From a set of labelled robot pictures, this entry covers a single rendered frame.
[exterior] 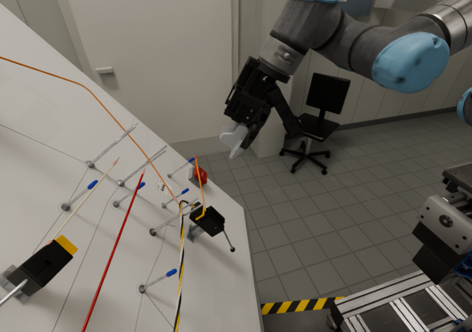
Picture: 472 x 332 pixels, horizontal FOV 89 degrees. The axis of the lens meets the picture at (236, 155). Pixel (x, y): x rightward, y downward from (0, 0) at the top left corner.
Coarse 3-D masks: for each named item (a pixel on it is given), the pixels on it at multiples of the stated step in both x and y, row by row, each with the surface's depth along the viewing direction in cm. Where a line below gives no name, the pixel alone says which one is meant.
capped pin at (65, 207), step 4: (96, 180) 37; (92, 184) 37; (88, 188) 38; (92, 188) 38; (84, 192) 38; (80, 196) 39; (72, 200) 39; (76, 200) 39; (64, 204) 40; (68, 204) 39; (64, 208) 40; (68, 208) 40
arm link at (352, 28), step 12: (348, 24) 41; (360, 24) 40; (372, 24) 39; (336, 36) 41; (348, 36) 39; (312, 48) 46; (324, 48) 43; (336, 48) 42; (348, 48) 39; (336, 60) 44
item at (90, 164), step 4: (136, 124) 45; (132, 128) 44; (124, 132) 46; (128, 132) 44; (120, 136) 46; (124, 136) 45; (116, 140) 46; (120, 140) 45; (112, 144) 46; (116, 144) 46; (108, 148) 47; (104, 152) 47; (100, 156) 47; (96, 160) 48; (88, 164) 48; (92, 164) 49
